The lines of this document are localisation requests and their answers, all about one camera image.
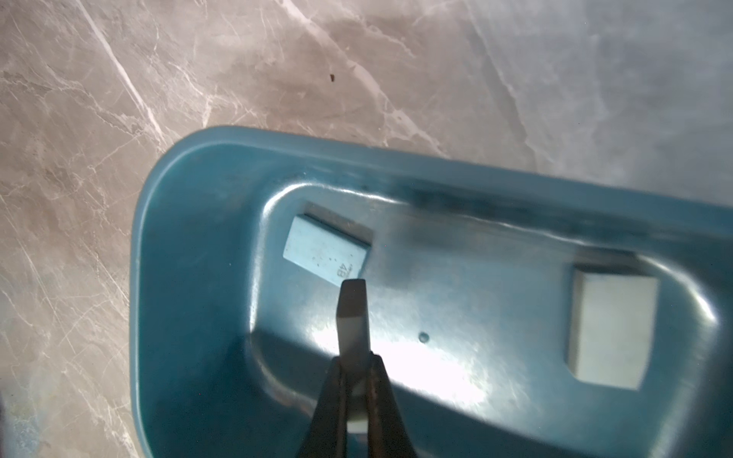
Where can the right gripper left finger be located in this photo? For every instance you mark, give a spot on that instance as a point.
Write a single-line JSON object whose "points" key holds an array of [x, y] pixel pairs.
{"points": [[327, 434]]}

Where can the black eraser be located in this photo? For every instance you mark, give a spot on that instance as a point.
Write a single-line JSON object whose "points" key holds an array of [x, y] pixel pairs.
{"points": [[353, 329]]}

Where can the blue eraser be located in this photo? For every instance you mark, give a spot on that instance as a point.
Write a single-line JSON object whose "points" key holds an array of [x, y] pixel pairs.
{"points": [[324, 251]]}

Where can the teal plastic storage box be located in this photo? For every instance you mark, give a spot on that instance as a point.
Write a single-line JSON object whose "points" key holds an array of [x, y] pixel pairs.
{"points": [[470, 273]]}

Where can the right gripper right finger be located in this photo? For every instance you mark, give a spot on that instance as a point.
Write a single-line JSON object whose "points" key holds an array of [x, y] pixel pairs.
{"points": [[387, 435]]}

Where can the grey eraser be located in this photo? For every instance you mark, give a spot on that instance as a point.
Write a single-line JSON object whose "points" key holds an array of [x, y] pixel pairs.
{"points": [[612, 328]]}

